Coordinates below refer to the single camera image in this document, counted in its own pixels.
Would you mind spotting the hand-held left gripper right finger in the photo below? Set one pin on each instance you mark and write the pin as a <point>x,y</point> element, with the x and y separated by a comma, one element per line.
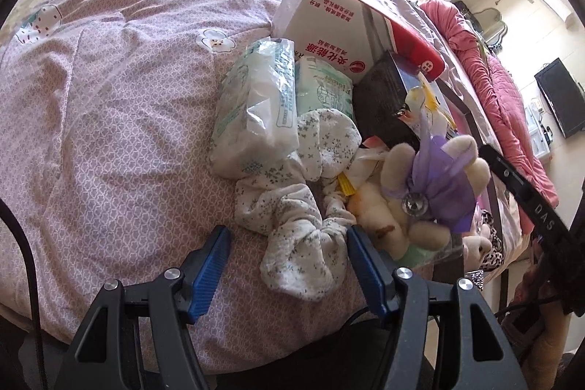
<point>365,275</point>

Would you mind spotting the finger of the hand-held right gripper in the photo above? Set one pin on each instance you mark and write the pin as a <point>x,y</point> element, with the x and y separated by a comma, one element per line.
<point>502,173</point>

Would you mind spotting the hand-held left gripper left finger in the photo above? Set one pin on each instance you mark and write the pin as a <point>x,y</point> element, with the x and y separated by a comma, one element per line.
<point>210,275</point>

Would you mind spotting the cream teddy bear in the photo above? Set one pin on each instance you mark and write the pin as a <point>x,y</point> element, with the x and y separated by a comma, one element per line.
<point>379,221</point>

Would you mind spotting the teddy bear with purple dress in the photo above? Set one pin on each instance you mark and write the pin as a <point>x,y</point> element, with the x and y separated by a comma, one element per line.
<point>438,189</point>

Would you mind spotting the floral white scrunchie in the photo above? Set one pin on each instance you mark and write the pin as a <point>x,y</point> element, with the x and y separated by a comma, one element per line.
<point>297,234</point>

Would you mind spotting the grey tray box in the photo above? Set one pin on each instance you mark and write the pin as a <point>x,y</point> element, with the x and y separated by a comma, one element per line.
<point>457,97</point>

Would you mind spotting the white drawer cabinet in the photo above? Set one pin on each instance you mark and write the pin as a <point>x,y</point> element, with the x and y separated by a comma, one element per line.
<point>537,129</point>

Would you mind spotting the leopard print scrunchie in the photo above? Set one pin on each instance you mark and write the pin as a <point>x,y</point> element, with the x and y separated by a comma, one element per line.
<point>493,244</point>

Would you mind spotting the red quilt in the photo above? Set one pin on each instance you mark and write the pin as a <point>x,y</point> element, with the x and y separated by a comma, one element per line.
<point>502,106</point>

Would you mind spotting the silver tiara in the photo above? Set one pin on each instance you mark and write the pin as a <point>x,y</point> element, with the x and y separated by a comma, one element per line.
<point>476,278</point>

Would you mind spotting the black television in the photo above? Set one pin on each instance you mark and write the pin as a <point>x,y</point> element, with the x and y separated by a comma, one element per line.
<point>562,97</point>

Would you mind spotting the yellow white snack cup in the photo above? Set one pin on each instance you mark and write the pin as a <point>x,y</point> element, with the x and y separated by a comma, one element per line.
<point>425,106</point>

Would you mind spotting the black box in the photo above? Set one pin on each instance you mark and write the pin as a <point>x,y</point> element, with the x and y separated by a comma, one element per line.
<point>379,102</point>

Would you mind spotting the white tissue pack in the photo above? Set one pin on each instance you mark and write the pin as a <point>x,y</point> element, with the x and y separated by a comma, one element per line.
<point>256,106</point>

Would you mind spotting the pink patterned quilt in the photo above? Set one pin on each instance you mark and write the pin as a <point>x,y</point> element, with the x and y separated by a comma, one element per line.
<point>114,120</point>

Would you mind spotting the green tissue pack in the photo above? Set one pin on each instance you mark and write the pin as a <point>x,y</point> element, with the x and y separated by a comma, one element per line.
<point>324,88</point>

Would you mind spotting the red and white box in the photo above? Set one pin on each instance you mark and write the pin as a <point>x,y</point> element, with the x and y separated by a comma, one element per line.
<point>329,20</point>

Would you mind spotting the wall mirror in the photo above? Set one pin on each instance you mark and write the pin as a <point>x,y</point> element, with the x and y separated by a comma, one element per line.
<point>491,29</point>

